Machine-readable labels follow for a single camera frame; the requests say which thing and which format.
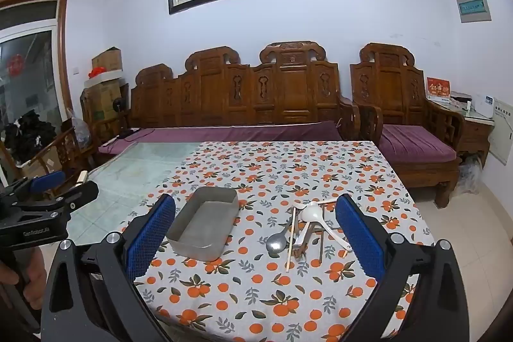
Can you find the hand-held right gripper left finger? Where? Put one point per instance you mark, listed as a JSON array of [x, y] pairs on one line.
[[150, 234]]

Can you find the dark brown chopstick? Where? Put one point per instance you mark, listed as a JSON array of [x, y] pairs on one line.
[[324, 233], [320, 250]]

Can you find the metal spoon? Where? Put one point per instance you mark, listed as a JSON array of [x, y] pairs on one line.
[[276, 244]]

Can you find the white deep soup spoon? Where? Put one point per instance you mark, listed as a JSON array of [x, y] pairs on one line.
[[312, 213]]

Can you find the wooden chair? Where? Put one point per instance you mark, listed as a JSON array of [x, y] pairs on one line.
[[64, 153]]

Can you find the wooden side cabinet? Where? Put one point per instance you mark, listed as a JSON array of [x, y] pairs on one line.
[[475, 135]]

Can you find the red desk calendar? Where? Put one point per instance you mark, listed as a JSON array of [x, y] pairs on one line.
[[438, 88]]

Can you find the red paper decoration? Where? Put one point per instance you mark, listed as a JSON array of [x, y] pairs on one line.
[[16, 64]]

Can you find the white blue box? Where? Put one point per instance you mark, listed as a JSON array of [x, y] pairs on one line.
[[485, 103]]

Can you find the carved wooden armchair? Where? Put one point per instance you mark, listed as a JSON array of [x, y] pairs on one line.
[[388, 85]]

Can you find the cream panel board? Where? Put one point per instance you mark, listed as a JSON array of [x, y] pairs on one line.
[[503, 133]]

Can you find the grey wall distribution box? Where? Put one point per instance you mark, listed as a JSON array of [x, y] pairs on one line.
[[473, 5]]

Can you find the rectangular metal tray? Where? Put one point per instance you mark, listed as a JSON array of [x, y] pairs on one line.
[[200, 213]]

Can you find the small cardboard box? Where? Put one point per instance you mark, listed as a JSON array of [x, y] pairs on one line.
[[107, 60]]

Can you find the person's left hand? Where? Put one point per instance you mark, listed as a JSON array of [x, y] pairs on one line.
[[35, 282]]

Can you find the short purple seat cushion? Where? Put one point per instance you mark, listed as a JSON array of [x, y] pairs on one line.
[[412, 143]]

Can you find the wooden frame glass door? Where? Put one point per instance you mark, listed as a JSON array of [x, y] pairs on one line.
[[62, 45]]

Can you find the small black fan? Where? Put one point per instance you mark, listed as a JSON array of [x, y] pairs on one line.
[[117, 105]]

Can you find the long purple seat cushion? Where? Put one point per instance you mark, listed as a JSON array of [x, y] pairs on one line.
[[224, 134]]

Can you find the clear plastic bag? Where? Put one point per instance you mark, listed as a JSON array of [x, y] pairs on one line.
[[80, 131], [469, 173]]

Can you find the orange print tablecloth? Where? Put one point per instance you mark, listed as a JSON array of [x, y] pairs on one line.
[[260, 298]]

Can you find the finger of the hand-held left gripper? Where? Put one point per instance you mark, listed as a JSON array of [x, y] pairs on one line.
[[82, 193], [48, 181]]

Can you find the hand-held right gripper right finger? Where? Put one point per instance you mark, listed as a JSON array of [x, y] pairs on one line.
[[358, 238]]

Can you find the red plastic bag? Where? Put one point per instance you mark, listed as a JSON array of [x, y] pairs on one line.
[[97, 72]]

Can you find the black clothes pile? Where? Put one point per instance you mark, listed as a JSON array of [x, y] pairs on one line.
[[30, 137]]

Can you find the white plastic spoon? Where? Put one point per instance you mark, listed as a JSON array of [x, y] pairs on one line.
[[304, 234]]

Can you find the carved wooden sofa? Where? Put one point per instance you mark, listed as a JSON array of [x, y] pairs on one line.
[[216, 93]]

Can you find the white remote control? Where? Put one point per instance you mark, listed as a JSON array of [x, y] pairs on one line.
[[109, 142]]

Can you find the large cardboard box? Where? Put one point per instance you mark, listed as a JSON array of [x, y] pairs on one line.
[[104, 99]]

